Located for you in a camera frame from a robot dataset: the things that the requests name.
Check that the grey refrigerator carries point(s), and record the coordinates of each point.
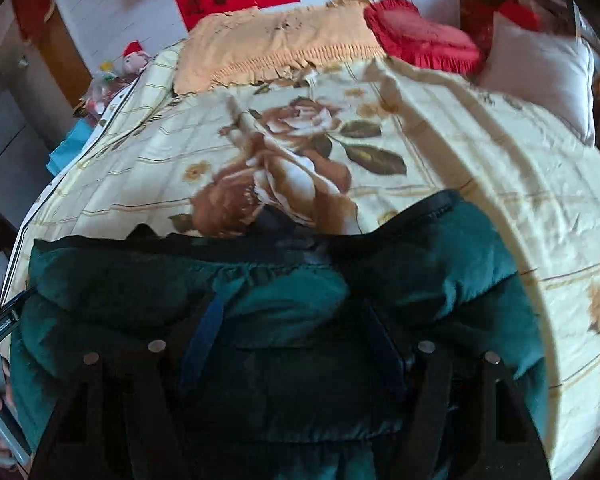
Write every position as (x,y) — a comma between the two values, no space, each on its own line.
(23,159)

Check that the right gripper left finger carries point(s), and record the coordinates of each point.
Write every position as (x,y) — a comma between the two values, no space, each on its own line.
(137,412)

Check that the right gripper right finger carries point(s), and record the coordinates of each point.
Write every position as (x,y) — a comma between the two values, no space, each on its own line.
(465,420)

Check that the pig plush toy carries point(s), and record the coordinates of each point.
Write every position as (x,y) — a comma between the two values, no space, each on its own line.
(134,59)

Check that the red heart cushion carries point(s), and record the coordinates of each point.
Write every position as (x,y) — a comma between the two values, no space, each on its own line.
(404,33)

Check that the beige fringed pillow cover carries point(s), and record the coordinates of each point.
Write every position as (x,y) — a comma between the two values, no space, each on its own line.
(250,46)

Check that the white pillow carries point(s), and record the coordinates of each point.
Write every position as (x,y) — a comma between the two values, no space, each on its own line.
(554,72)

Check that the floral cream bedspread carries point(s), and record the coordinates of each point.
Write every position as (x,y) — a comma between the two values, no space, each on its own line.
(349,146)

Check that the dark green puffer jacket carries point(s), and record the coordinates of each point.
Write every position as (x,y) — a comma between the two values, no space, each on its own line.
(309,377)

